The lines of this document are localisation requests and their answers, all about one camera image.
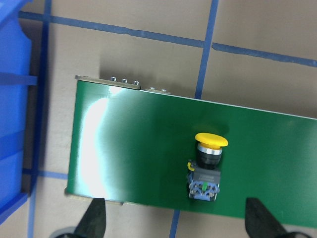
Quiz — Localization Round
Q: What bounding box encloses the yellow push button switch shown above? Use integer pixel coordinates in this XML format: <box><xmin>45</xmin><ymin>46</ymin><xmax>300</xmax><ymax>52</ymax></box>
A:
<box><xmin>187</xmin><ymin>132</ymin><xmax>228</xmax><ymax>202</ymax></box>

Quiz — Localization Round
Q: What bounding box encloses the brown paper table cover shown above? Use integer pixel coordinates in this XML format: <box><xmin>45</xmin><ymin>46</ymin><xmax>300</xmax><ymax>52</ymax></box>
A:
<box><xmin>14</xmin><ymin>0</ymin><xmax>317</xmax><ymax>238</ymax></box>

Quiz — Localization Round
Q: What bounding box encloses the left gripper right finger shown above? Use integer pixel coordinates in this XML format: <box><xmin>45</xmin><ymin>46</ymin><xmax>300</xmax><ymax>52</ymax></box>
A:
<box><xmin>245</xmin><ymin>197</ymin><xmax>288</xmax><ymax>238</ymax></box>

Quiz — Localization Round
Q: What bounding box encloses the green conveyor belt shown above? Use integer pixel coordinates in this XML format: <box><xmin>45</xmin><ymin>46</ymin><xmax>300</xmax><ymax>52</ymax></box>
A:
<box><xmin>67</xmin><ymin>76</ymin><xmax>317</xmax><ymax>228</ymax></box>

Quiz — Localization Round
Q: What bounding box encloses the left blue storage bin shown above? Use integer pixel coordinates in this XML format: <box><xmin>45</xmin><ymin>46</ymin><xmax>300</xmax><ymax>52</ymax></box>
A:
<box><xmin>0</xmin><ymin>0</ymin><xmax>37</xmax><ymax>223</ymax></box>

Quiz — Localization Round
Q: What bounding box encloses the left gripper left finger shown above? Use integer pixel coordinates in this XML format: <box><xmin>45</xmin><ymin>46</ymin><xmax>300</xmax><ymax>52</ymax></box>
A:
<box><xmin>74</xmin><ymin>198</ymin><xmax>106</xmax><ymax>238</ymax></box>

